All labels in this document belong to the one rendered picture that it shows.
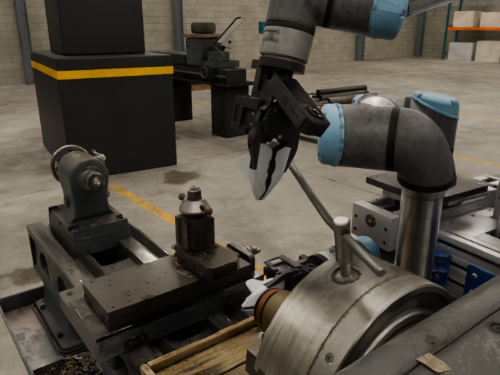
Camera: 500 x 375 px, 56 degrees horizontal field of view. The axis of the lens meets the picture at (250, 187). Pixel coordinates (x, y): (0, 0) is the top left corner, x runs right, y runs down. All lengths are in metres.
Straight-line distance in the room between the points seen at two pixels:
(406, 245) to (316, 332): 0.40
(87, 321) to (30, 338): 0.71
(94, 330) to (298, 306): 0.59
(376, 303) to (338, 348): 0.08
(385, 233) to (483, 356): 0.72
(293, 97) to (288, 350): 0.34
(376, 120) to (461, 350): 0.45
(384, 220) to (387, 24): 0.60
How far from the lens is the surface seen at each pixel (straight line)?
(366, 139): 0.85
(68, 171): 1.65
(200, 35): 7.19
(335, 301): 0.64
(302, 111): 0.64
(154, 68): 5.36
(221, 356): 1.08
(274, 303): 0.83
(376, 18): 0.72
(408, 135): 0.85
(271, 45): 0.71
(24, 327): 1.94
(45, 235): 1.81
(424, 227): 0.95
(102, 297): 1.16
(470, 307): 0.61
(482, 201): 1.48
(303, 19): 0.71
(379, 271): 0.56
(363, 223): 1.27
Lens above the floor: 1.56
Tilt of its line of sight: 19 degrees down
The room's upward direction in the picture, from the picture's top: straight up
